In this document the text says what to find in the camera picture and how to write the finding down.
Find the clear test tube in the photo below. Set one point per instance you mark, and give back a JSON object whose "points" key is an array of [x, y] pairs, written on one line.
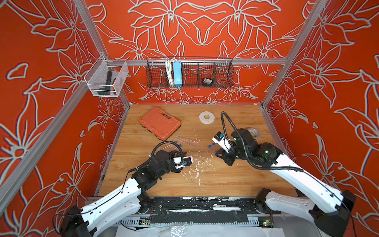
{"points": [[186, 140]]}

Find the light blue box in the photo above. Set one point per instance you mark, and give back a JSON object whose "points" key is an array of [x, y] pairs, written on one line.
{"points": [[177, 71]]}

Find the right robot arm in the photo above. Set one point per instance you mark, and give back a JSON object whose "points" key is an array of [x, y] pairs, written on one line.
{"points": [[328, 208]]}

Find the black wire basket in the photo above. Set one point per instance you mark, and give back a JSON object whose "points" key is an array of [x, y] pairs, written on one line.
{"points": [[159, 72]]}

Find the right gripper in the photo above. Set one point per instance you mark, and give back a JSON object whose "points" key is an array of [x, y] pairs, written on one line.
{"points": [[224, 155]]}

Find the clear tape roll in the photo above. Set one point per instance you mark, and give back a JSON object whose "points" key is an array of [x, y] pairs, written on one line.
{"points": [[255, 133]]}

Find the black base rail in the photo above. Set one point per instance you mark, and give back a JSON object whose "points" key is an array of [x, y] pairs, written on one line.
{"points": [[228, 211]]}

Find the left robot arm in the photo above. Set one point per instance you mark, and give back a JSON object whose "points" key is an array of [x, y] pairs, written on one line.
{"points": [[129, 198]]}

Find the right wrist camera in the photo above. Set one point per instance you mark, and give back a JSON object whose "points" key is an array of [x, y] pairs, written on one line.
{"points": [[221, 140]]}

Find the orange plastic tool case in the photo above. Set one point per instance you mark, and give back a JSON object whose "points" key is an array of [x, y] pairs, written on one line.
{"points": [[160, 123]]}

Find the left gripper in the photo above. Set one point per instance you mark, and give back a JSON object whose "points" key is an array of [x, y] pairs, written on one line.
{"points": [[175, 156]]}

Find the clear acrylic wall box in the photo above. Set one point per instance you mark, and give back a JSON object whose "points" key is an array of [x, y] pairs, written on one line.
{"points": [[106, 78]]}

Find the green black tool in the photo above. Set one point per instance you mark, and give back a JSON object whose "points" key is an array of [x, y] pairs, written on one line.
{"points": [[106, 89]]}

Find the white tape roll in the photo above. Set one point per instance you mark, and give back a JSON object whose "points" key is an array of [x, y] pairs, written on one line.
{"points": [[206, 117]]}

